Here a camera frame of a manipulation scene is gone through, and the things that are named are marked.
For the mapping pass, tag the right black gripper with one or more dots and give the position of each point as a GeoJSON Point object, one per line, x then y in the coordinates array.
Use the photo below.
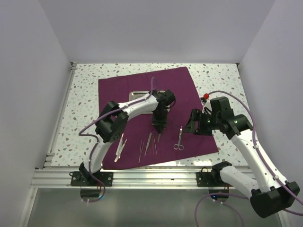
{"type": "Point", "coordinates": [196, 115]}

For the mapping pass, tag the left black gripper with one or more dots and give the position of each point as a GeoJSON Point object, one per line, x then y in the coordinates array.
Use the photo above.
{"type": "Point", "coordinates": [159, 125]}

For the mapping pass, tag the steel tweezers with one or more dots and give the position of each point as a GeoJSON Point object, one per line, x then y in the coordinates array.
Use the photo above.
{"type": "Point", "coordinates": [148, 142]}

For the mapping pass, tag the thin pointed tweezers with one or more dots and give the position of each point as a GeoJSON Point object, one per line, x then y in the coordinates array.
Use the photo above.
{"type": "Point", "coordinates": [154, 148]}

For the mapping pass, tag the purple surgical cloth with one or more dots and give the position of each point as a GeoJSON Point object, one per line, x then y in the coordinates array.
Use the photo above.
{"type": "Point", "coordinates": [178, 81]}

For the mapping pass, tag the thin fine tweezers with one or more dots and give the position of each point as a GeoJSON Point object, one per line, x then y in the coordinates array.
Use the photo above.
{"type": "Point", "coordinates": [141, 150]}

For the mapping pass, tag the steel scalpel handle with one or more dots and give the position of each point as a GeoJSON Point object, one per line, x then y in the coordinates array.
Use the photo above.
{"type": "Point", "coordinates": [119, 145]}
{"type": "Point", "coordinates": [119, 155]}

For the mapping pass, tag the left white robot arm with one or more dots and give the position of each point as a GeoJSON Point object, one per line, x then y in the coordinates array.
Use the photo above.
{"type": "Point", "coordinates": [111, 123]}

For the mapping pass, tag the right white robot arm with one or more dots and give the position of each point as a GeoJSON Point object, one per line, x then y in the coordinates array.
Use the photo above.
{"type": "Point", "coordinates": [269, 191]}

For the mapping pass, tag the steel instrument tray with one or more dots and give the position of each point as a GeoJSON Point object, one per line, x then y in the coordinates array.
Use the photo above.
{"type": "Point", "coordinates": [139, 94]}

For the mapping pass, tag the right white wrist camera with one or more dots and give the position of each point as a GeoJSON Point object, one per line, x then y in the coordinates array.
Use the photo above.
{"type": "Point", "coordinates": [206, 102]}

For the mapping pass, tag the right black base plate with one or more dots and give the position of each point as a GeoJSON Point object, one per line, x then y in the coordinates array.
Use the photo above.
{"type": "Point", "coordinates": [208, 178]}

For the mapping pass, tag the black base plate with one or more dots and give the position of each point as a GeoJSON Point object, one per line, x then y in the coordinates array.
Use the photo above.
{"type": "Point", "coordinates": [208, 178]}
{"type": "Point", "coordinates": [77, 179]}

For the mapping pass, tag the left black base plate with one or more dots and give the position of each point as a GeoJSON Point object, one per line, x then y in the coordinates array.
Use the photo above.
{"type": "Point", "coordinates": [77, 179]}

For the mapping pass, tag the aluminium mounting rail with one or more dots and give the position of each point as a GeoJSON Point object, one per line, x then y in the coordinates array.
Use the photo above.
{"type": "Point", "coordinates": [155, 177]}

